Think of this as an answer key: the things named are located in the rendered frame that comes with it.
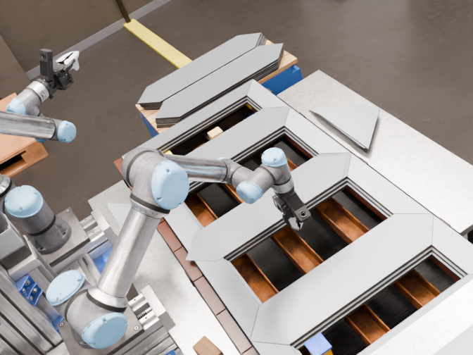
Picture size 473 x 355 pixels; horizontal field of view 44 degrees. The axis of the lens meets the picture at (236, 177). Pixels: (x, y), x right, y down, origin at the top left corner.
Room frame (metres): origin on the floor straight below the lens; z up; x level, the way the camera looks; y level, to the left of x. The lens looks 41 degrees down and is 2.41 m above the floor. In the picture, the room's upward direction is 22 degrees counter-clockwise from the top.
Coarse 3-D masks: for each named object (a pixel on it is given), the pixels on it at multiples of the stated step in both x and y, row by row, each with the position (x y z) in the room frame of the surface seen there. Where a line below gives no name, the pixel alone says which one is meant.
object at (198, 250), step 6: (198, 240) 1.52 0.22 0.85; (192, 246) 1.51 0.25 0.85; (198, 246) 1.50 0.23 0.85; (204, 246) 1.49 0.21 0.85; (192, 252) 1.48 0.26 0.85; (198, 252) 1.47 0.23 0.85; (204, 252) 1.46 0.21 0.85; (210, 252) 1.44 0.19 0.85; (198, 258) 1.44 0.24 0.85; (204, 258) 1.43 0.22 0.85; (210, 258) 1.42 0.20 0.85
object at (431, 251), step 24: (216, 120) 2.24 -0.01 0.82; (168, 144) 2.18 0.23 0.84; (264, 144) 1.93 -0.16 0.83; (336, 192) 1.51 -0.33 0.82; (360, 192) 1.46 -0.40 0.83; (192, 216) 1.67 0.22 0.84; (384, 216) 1.32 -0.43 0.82; (264, 240) 1.43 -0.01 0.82; (408, 264) 1.08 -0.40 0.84; (384, 288) 1.05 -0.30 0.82; (336, 312) 1.02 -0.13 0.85; (312, 336) 0.98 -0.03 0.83
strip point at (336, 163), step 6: (318, 156) 1.70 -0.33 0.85; (324, 156) 1.69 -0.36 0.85; (330, 156) 1.68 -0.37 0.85; (336, 156) 1.66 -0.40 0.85; (342, 156) 1.65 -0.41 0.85; (324, 162) 1.66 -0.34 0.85; (330, 162) 1.65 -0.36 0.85; (336, 162) 1.63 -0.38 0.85; (342, 162) 1.62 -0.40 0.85; (330, 168) 1.61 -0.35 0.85; (336, 168) 1.60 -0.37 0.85; (342, 168) 1.59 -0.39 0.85; (336, 174) 1.57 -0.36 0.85; (342, 174) 1.56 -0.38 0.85
